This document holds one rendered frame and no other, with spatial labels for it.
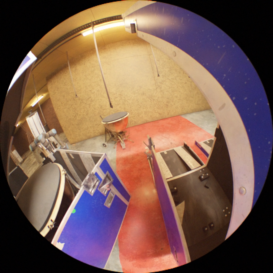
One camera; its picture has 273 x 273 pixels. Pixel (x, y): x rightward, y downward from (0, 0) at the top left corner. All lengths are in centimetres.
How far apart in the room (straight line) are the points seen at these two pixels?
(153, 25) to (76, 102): 349
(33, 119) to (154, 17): 261
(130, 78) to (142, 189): 301
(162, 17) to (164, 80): 335
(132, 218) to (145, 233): 28
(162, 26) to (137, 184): 160
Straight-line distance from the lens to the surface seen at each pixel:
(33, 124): 261
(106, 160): 72
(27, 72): 67
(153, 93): 329
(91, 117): 345
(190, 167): 153
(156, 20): 18
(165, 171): 148
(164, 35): 16
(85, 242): 82
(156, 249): 137
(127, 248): 142
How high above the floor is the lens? 134
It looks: 30 degrees down
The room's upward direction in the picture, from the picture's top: 14 degrees counter-clockwise
